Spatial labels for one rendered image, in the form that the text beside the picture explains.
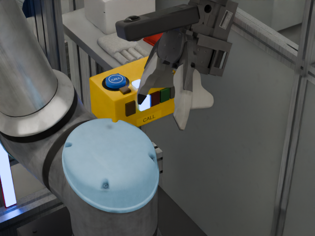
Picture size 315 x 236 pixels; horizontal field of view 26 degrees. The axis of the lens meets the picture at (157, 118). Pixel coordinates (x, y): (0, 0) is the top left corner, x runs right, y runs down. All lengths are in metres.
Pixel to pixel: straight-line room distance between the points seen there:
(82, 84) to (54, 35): 0.57
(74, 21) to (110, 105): 0.71
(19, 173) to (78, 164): 1.97
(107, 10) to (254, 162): 0.58
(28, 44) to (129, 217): 0.24
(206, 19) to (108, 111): 0.40
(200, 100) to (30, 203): 0.56
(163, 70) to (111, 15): 0.86
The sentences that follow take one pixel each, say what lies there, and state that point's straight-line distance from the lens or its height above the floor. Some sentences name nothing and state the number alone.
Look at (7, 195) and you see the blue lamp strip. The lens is 1.39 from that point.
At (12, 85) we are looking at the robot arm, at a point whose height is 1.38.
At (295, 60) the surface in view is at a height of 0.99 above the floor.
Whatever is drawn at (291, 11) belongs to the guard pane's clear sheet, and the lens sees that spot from 1.60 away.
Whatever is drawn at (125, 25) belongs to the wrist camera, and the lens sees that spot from 0.95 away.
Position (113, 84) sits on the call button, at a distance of 1.34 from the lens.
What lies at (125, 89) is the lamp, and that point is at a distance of 1.33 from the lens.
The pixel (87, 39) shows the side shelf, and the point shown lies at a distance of 1.91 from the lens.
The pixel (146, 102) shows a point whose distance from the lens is 1.35.
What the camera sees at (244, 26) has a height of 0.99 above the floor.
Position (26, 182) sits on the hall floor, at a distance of 2.75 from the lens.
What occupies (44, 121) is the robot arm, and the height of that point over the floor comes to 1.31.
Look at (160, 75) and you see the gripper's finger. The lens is 1.05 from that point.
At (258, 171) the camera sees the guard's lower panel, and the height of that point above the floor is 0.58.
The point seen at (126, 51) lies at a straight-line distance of 1.82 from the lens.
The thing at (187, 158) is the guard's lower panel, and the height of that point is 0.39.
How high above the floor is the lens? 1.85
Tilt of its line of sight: 38 degrees down
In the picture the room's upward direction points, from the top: straight up
